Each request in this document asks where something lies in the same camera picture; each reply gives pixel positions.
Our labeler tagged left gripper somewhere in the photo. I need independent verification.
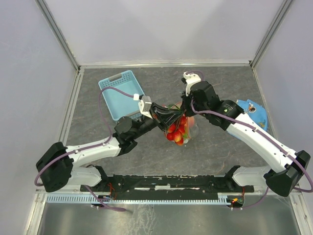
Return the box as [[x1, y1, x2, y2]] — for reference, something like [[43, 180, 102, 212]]
[[132, 102, 184, 140]]

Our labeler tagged orange pink peach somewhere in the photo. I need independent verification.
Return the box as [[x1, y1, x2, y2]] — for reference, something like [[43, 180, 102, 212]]
[[187, 117, 195, 128]]

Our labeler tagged red lychee cluster with leaves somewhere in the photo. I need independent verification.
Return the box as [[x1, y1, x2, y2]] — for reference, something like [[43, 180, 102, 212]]
[[164, 114, 189, 146]]

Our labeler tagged clear zip top bag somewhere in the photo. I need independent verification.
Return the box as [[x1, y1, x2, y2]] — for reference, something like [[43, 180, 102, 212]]
[[160, 101, 199, 147]]

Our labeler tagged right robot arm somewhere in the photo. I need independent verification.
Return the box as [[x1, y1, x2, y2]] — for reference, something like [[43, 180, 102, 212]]
[[181, 79, 313, 197]]

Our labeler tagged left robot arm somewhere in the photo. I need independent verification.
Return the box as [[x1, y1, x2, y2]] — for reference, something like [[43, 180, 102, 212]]
[[35, 103, 184, 192]]

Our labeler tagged light blue plastic basket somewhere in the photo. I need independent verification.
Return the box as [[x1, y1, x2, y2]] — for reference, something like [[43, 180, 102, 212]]
[[98, 70, 144, 121]]

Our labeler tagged blue printed cloth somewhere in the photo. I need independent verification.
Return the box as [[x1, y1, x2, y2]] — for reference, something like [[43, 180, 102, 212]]
[[226, 99, 268, 143]]

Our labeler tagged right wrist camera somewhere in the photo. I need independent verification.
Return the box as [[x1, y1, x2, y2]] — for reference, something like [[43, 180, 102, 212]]
[[181, 70, 204, 96]]

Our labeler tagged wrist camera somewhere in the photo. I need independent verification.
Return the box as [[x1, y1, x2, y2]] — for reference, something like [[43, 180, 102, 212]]
[[133, 94, 152, 118], [181, 70, 204, 96]]

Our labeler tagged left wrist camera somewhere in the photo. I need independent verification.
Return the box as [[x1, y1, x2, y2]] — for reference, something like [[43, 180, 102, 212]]
[[133, 94, 152, 118]]

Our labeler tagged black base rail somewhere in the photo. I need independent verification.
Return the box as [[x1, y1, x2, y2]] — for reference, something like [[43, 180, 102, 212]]
[[90, 175, 254, 201]]

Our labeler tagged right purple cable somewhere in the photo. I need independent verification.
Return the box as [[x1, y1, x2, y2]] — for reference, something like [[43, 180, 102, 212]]
[[184, 70, 313, 211]]

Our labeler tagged purple cable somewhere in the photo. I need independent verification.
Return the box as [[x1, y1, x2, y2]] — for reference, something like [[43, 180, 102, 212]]
[[184, 70, 313, 211], [34, 86, 137, 212]]

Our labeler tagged light blue cable duct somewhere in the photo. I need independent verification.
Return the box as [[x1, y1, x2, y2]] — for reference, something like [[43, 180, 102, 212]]
[[46, 192, 239, 204]]

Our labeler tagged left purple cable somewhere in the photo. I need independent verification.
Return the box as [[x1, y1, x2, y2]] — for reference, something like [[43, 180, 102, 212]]
[[34, 86, 137, 212]]

